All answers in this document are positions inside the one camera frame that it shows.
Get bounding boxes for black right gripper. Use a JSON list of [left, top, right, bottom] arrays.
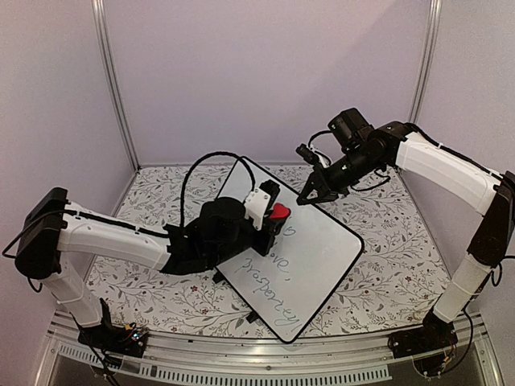
[[296, 147, 381, 207]]

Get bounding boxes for red whiteboard eraser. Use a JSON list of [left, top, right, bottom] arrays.
[[269, 203, 291, 220]]

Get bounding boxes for white whiteboard black frame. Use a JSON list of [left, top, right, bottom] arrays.
[[216, 183, 365, 343]]

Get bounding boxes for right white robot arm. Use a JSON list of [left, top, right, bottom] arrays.
[[296, 108, 514, 351]]

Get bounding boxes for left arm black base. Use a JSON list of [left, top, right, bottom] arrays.
[[78, 298, 149, 358]]

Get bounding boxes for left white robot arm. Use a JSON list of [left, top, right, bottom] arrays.
[[14, 187, 291, 349]]

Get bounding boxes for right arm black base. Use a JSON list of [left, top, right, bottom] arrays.
[[387, 309, 458, 377]]

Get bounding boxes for black whiteboard stand foot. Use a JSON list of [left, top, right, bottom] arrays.
[[212, 272, 225, 284]]

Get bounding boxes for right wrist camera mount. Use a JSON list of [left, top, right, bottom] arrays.
[[295, 143, 331, 168]]

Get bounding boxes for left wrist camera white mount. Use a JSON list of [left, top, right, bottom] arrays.
[[243, 179, 280, 231]]

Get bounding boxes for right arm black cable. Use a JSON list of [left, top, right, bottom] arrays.
[[307, 129, 335, 152]]

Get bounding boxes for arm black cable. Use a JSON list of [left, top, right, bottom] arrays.
[[307, 129, 335, 152], [179, 151, 258, 226]]

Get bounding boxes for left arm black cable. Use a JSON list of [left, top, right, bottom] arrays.
[[179, 151, 258, 226]]

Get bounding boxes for aluminium front rail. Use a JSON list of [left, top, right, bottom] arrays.
[[35, 306, 509, 385]]

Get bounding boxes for right aluminium frame post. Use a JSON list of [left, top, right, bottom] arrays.
[[408, 0, 443, 123]]

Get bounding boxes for aluminium frame post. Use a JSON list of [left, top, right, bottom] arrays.
[[408, 0, 443, 123], [92, 0, 141, 172]]

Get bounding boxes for left aluminium frame post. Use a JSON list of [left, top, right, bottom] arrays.
[[92, 0, 141, 172]]

